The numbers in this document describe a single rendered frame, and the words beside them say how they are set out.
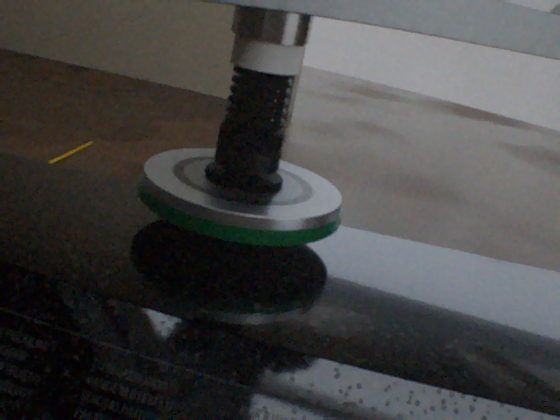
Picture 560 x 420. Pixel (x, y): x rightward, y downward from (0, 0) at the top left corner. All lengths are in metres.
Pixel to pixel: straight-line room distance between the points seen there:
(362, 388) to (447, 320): 0.15
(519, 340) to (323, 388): 0.21
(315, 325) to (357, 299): 0.08
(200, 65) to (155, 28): 0.56
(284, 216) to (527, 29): 0.34
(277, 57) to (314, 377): 0.30
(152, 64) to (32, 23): 1.42
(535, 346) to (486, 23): 0.33
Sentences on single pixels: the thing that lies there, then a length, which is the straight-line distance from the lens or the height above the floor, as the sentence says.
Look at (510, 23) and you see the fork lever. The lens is 0.74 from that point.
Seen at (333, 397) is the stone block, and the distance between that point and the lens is 0.51.
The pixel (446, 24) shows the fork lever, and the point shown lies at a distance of 0.69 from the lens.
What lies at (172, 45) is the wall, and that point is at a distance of 6.07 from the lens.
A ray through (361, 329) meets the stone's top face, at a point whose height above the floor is 0.85.
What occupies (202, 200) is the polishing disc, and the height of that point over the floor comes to 0.91.
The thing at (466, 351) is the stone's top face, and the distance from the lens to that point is 0.59.
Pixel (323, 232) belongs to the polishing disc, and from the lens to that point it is 0.65.
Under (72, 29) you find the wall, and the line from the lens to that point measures 6.61.
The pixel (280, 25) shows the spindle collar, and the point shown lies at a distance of 0.63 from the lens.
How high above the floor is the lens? 1.12
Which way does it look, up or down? 19 degrees down
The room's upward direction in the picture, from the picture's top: 11 degrees clockwise
